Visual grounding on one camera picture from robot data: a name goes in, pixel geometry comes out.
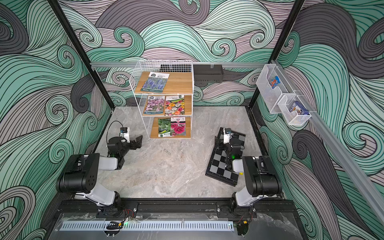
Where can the blue red item in bin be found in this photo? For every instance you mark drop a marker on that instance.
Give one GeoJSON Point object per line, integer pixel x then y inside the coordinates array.
{"type": "Point", "coordinates": [275, 82]}

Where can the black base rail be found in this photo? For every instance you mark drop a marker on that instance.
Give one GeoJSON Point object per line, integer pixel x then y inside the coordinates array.
{"type": "Point", "coordinates": [219, 207]}

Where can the lower clear wall bin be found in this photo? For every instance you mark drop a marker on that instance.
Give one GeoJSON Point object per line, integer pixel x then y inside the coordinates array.
{"type": "Point", "coordinates": [293, 118]}

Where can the clear wall bin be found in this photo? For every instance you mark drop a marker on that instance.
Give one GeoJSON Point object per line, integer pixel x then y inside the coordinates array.
{"type": "Point", "coordinates": [271, 96]}
{"type": "Point", "coordinates": [293, 118]}

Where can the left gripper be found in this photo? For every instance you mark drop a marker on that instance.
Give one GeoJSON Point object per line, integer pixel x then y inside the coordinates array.
{"type": "Point", "coordinates": [132, 142]}

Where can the upper clear wall bin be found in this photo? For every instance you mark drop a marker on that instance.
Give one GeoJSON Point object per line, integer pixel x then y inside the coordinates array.
{"type": "Point", "coordinates": [271, 96]}

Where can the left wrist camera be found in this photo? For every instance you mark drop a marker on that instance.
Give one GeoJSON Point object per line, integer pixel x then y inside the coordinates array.
{"type": "Point", "coordinates": [125, 133]}

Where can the black white chessboard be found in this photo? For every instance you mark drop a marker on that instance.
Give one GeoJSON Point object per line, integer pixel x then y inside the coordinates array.
{"type": "Point", "coordinates": [217, 168]}

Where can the magenta flower seed packet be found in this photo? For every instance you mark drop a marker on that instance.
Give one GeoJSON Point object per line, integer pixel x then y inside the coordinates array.
{"type": "Point", "coordinates": [178, 126]}

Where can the white wire shelf rack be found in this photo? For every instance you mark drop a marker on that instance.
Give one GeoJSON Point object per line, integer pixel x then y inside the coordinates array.
{"type": "Point", "coordinates": [166, 92]}

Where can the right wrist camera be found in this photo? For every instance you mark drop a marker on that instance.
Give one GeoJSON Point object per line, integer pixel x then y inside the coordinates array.
{"type": "Point", "coordinates": [227, 135]}

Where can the green leaf seed packet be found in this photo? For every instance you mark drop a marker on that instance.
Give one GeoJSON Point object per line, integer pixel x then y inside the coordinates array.
{"type": "Point", "coordinates": [164, 127]}

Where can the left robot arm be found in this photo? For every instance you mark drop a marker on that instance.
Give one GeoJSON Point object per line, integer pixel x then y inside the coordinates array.
{"type": "Point", "coordinates": [80, 173]}

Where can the pink flower seed packet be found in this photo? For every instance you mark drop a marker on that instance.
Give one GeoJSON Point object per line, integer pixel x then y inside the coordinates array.
{"type": "Point", "coordinates": [154, 105]}

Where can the lavender seed packet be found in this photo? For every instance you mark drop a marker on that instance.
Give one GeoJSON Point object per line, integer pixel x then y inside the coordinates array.
{"type": "Point", "coordinates": [155, 83]}

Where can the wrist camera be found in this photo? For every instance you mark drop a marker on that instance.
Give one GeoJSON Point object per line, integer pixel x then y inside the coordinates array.
{"type": "Point", "coordinates": [125, 133]}
{"type": "Point", "coordinates": [227, 135]}

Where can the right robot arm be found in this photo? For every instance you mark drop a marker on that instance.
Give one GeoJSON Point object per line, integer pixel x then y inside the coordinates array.
{"type": "Point", "coordinates": [261, 180]}

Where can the black wall bin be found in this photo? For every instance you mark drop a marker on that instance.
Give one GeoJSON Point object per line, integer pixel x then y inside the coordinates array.
{"type": "Point", "coordinates": [205, 74]}

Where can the grey slotted cable duct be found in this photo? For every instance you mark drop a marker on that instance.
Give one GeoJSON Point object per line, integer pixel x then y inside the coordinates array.
{"type": "Point", "coordinates": [221, 226]}

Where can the mixed colour flower seed packet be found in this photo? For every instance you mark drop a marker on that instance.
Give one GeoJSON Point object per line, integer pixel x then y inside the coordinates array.
{"type": "Point", "coordinates": [175, 105]}

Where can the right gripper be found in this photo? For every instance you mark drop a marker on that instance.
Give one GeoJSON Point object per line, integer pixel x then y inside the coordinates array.
{"type": "Point", "coordinates": [227, 145]}

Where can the blue card box in bin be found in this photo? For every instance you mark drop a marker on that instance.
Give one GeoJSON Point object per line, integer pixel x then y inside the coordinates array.
{"type": "Point", "coordinates": [299, 108]}

